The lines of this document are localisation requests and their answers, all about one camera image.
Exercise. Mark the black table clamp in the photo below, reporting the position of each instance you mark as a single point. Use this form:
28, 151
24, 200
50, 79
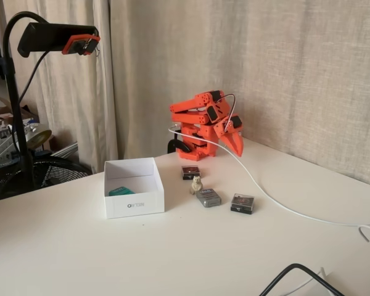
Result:
177, 143

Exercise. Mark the green cube box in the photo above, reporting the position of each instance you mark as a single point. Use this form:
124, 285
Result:
120, 191

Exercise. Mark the white cardboard bin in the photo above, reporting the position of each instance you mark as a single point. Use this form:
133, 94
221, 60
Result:
132, 205

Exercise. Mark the black phone holder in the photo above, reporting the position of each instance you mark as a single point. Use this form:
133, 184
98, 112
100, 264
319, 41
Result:
49, 34

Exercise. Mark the camera on black stand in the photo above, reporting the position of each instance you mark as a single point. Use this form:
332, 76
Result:
74, 92

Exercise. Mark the small beige animal figurine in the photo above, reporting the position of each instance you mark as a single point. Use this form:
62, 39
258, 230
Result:
196, 185

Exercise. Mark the beige curtain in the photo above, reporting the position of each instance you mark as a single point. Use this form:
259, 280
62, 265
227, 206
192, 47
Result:
296, 77

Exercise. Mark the black clear-lid jewel box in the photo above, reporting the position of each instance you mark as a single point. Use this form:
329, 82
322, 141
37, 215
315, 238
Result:
242, 204
190, 172

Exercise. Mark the orange framed camera module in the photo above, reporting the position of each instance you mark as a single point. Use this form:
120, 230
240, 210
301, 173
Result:
68, 46

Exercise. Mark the black gooseneck stand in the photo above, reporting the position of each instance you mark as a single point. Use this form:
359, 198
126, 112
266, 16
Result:
18, 123

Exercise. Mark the beige lamp shade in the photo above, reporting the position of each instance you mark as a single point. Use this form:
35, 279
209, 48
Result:
40, 135

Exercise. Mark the grey metal tin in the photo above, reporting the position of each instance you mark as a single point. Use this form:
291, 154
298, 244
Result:
208, 198

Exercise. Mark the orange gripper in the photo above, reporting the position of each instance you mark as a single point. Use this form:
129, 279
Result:
227, 131

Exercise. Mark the white folded rack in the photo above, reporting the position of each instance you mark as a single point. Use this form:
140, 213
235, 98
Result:
64, 150

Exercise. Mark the black floor fan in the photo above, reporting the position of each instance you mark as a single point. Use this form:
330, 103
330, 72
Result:
58, 172

